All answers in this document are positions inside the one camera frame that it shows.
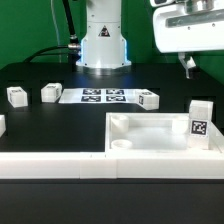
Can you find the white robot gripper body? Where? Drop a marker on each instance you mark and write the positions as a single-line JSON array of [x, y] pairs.
[[188, 25]]

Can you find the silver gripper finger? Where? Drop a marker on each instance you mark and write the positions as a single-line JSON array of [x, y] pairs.
[[188, 64]]

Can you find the white square table top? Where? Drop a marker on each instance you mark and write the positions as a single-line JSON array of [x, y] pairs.
[[154, 133]]

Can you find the white U-shaped obstacle fence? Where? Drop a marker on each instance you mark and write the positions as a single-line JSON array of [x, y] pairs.
[[111, 165]]

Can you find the white sheet with tag markers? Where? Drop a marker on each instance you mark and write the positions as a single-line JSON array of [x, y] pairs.
[[97, 95]]

